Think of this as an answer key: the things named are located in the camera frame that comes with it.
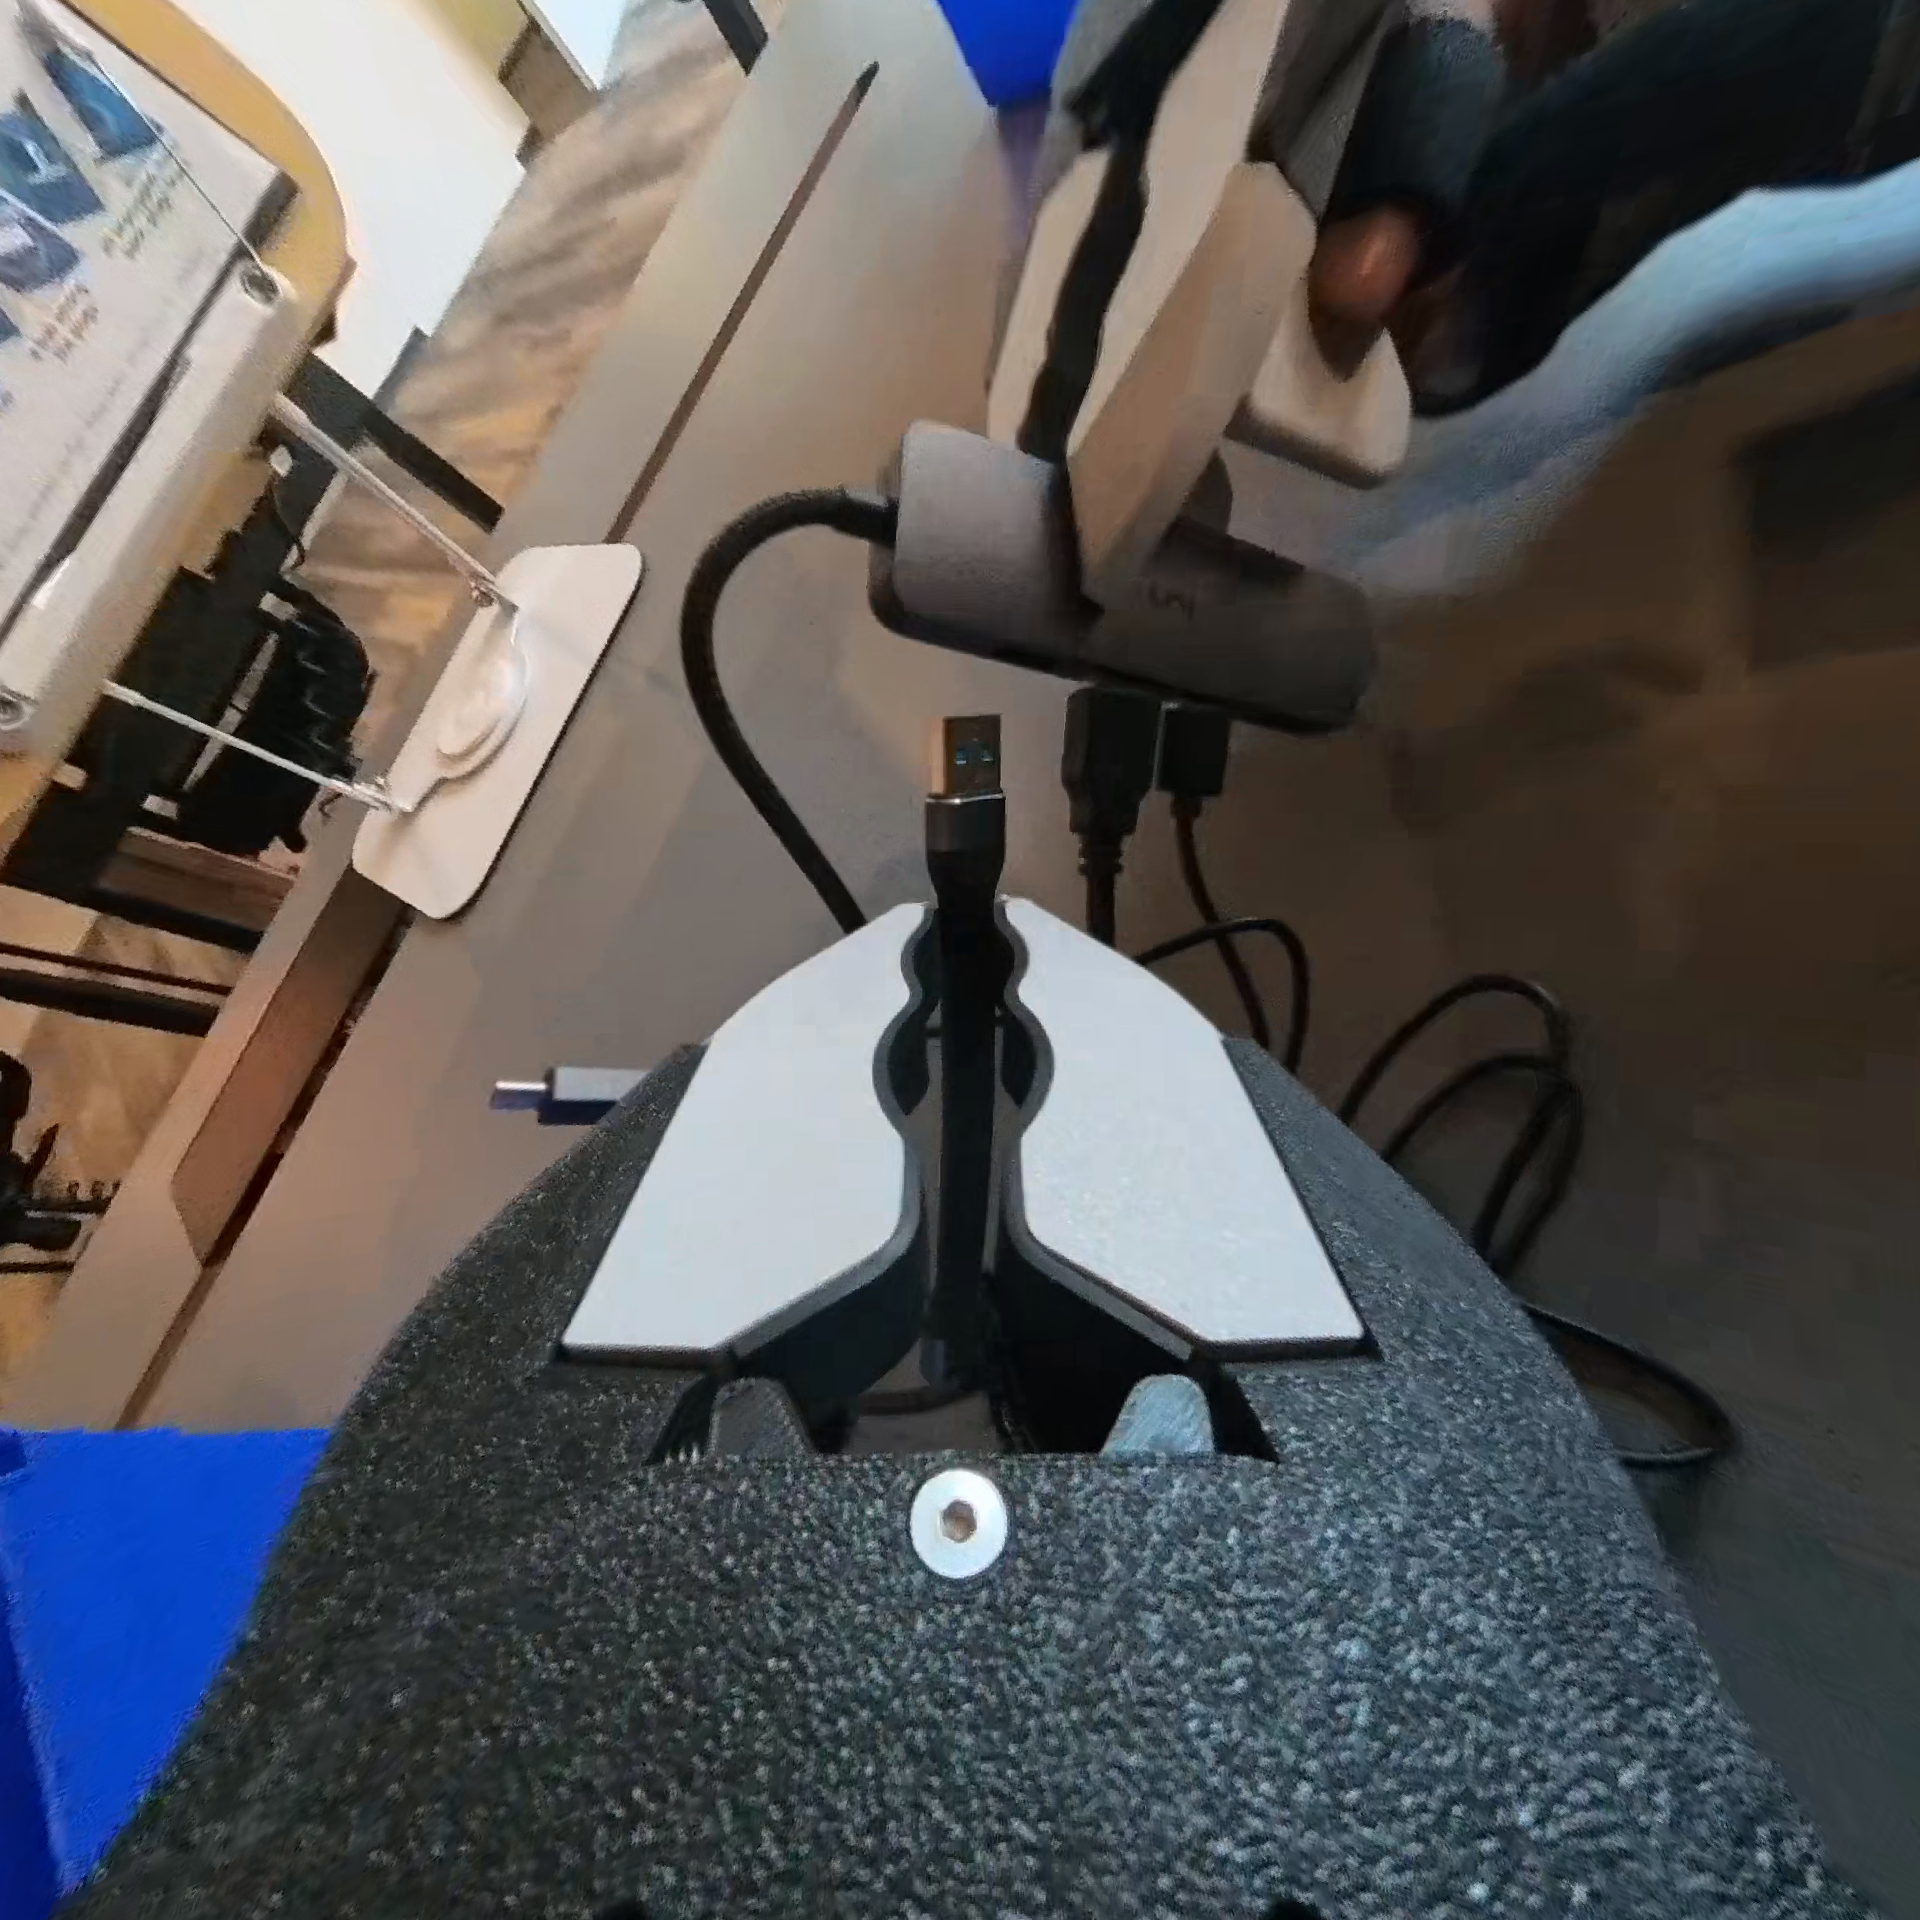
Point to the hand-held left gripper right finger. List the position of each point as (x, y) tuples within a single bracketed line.
[(1186, 1172)]

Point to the grey slim usb hub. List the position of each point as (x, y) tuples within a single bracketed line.
[(1231, 631)]

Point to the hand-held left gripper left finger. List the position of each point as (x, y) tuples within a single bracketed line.
[(750, 1172)]

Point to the person's right hand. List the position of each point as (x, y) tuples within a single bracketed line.
[(1680, 136)]

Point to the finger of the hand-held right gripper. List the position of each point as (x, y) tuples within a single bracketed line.
[(1186, 301), (1056, 317)]

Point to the black office chair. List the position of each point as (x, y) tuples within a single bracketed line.
[(210, 692)]

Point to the person's right forearm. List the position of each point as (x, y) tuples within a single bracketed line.
[(1711, 391)]

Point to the white document stand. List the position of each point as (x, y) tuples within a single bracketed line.
[(511, 707)]

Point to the blue plastic bin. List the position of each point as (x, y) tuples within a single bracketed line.
[(135, 1621), (1006, 37)]

